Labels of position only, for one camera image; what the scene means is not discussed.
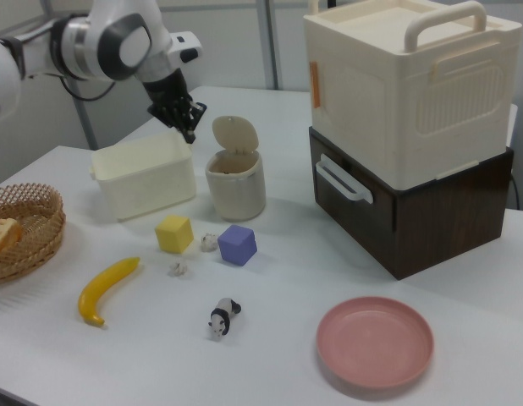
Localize yellow toy banana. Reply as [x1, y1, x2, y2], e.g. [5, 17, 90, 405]
[77, 256, 141, 326]

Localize pink plastic plate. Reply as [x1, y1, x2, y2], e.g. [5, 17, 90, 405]
[316, 296, 435, 390]

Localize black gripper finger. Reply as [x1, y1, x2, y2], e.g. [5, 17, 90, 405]
[147, 103, 195, 145]
[188, 100, 210, 143]

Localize orange toy bread loaf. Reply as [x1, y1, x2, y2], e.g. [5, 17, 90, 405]
[0, 217, 24, 255]

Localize grey metal table leg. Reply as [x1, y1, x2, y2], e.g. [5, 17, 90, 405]
[74, 97, 98, 151]

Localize beige lidded trash can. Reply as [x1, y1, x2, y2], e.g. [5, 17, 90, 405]
[205, 116, 267, 222]

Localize purple foam cube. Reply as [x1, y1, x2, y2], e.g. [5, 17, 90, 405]
[217, 224, 258, 267]

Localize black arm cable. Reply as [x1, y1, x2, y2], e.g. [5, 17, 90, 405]
[60, 75, 118, 102]

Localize woven wicker basket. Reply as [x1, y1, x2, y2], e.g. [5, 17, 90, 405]
[0, 182, 67, 284]

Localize white open plastic bin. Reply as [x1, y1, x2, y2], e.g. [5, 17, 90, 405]
[90, 133, 198, 222]

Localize cream plastic storage box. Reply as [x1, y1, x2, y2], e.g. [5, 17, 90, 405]
[302, 0, 523, 190]

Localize yellow foam cube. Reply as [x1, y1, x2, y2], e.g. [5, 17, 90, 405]
[154, 214, 194, 255]

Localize dark brown drawer cabinet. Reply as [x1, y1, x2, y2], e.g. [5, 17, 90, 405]
[308, 126, 515, 281]

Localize white drawer handle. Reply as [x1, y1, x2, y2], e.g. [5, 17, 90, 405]
[314, 153, 375, 205]

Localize black cable behind cabinet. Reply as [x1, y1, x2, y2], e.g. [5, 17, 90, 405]
[509, 175, 521, 211]

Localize grey metal partition post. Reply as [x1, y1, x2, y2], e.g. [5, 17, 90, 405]
[267, 0, 284, 91]

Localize orange strip door handle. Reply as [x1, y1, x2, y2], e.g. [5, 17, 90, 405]
[308, 62, 322, 107]

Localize panda toy figure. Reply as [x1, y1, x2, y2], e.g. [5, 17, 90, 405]
[207, 297, 242, 343]

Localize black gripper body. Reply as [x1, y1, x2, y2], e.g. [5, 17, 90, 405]
[141, 69, 195, 123]

